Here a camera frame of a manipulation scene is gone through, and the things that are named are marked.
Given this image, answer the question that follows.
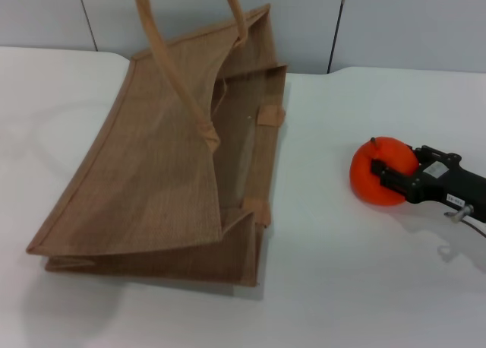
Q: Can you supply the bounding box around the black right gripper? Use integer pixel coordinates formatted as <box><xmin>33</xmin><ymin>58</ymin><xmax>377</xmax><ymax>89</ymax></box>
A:
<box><xmin>370</xmin><ymin>145</ymin><xmax>486</xmax><ymax>224</ymax></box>

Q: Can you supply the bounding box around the orange fruit with stem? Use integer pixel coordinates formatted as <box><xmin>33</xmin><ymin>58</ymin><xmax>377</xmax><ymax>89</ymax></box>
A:
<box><xmin>349</xmin><ymin>135</ymin><xmax>418</xmax><ymax>207</ymax></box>

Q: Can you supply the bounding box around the brown jute handbag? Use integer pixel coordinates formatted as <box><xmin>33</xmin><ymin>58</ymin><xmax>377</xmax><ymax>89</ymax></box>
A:
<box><xmin>26</xmin><ymin>0</ymin><xmax>289</xmax><ymax>288</ymax></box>

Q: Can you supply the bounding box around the right wrist connector cable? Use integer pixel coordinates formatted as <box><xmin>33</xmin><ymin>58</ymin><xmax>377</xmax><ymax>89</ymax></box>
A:
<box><xmin>443</xmin><ymin>204</ymin><xmax>486</xmax><ymax>239</ymax></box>

